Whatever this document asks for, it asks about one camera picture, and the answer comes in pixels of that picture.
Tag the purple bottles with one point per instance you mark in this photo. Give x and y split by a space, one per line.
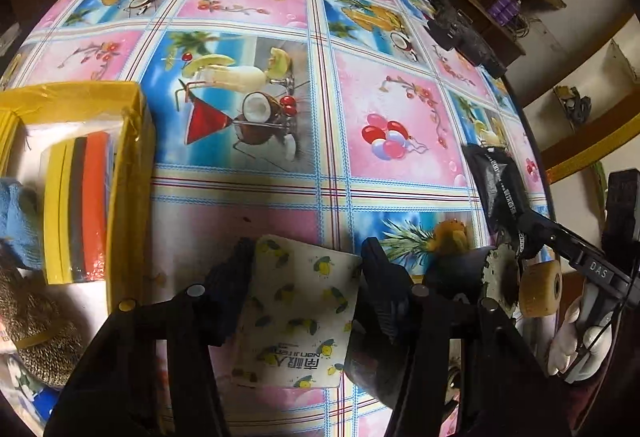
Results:
505 11

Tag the blue knitted cloth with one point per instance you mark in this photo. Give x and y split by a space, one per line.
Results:
20 223

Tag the bagged coloured sponge pack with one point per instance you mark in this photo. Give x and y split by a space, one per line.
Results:
76 196

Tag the black foil snack bag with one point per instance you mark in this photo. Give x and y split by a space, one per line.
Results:
499 184

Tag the black electric motor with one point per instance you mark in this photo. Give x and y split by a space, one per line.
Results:
378 345

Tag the colourful printed tablecloth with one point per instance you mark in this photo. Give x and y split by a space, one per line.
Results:
325 121

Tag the blue tissue box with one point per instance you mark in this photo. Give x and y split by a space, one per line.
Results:
40 397

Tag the yellow cardboard box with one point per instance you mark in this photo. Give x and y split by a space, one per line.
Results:
33 119

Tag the lemon print tissue pack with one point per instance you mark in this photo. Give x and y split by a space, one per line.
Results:
296 321

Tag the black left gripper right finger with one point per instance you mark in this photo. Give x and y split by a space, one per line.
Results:
469 362

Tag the brown knitted cloth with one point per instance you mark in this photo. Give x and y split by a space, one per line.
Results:
48 343

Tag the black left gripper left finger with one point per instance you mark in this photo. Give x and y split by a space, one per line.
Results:
165 356

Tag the black device on table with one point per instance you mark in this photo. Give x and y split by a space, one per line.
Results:
452 29

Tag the white gloved right hand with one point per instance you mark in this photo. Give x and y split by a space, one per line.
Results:
563 350

